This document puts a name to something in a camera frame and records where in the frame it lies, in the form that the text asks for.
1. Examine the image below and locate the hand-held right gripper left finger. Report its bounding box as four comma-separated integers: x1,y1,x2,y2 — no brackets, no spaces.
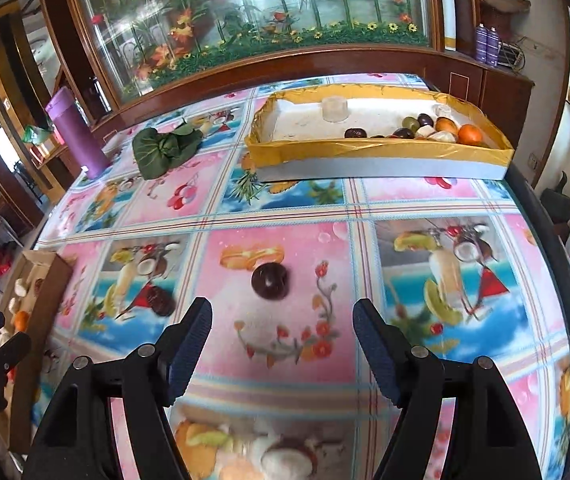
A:
24,297,214,480

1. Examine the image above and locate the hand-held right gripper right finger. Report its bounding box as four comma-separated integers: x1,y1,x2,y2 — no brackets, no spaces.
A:
352,298,566,480

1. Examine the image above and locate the cardboard box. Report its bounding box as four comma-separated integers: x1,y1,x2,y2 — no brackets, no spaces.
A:
0,250,74,453

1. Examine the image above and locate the dark brown round fruit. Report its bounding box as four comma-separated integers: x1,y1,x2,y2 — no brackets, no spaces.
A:
251,262,291,302

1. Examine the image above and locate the yellow-taped foam box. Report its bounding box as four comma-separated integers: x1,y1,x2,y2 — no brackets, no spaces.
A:
244,83,516,182

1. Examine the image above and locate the small orange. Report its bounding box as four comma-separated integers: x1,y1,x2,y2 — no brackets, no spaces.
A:
457,125,486,147

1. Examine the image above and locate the fruit-print tablecloth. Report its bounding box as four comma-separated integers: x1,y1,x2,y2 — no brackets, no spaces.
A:
30,72,570,480

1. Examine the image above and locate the green packet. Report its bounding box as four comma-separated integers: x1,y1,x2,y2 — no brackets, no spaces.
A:
24,125,53,146

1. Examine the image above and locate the green leaf-wrapped bundle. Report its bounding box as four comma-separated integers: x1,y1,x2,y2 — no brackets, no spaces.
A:
132,120,203,180

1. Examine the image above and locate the purple bottle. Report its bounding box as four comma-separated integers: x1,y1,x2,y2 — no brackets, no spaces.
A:
45,86,111,181

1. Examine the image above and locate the wooden shelf unit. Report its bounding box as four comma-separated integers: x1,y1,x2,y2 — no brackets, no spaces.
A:
0,0,91,241

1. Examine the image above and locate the white fruit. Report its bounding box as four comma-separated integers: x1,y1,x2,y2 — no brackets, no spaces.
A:
417,127,456,143

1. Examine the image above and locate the dark bag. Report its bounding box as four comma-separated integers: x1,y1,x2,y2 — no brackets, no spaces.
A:
540,172,570,223

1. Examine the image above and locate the white yellow-striped tube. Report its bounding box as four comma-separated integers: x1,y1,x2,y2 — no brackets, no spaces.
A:
437,0,459,52

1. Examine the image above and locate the metal wire rack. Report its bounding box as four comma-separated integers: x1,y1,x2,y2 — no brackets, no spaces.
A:
499,42,526,72

